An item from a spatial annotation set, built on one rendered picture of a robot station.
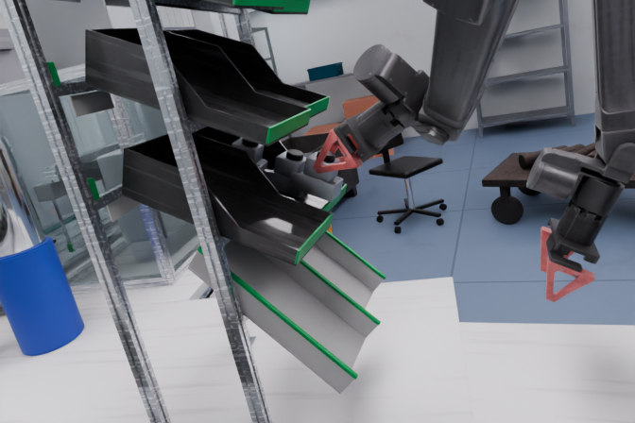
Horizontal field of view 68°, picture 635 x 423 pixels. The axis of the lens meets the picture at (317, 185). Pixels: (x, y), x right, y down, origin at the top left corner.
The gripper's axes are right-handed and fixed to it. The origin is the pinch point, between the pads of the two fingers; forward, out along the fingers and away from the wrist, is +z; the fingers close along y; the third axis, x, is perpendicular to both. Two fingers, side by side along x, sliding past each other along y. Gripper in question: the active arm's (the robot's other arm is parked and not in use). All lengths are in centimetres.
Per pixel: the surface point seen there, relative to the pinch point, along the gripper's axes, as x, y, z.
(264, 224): 2.2, 12.9, 7.3
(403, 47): -79, -636, 98
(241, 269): 6.1, 12.0, 16.5
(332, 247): 13.9, -9.0, 13.5
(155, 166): -12.7, 19.7, 11.5
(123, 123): -43, -33, 61
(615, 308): 136, -169, 0
